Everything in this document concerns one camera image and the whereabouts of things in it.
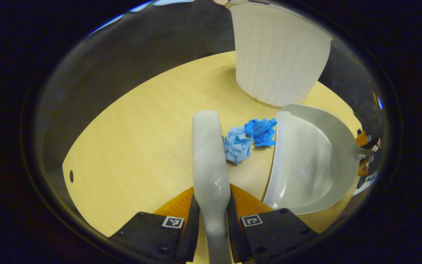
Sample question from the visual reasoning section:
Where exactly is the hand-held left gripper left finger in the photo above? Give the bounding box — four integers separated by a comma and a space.
108, 186, 200, 264

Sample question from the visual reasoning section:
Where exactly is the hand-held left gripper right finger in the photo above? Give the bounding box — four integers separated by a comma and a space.
227, 183, 319, 264

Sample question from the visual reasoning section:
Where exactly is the white dustpan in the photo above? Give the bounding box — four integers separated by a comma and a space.
263, 103, 374, 215

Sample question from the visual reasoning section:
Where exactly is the small white broom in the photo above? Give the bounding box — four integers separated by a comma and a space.
192, 110, 232, 264

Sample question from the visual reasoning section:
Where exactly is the light blue paper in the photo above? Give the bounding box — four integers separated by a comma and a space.
224, 126, 254, 164

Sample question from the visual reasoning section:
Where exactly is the dark blue paper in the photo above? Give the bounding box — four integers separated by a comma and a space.
244, 118, 278, 147

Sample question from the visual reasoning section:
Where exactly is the white garbage bin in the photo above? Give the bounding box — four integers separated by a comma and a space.
226, 0, 333, 107

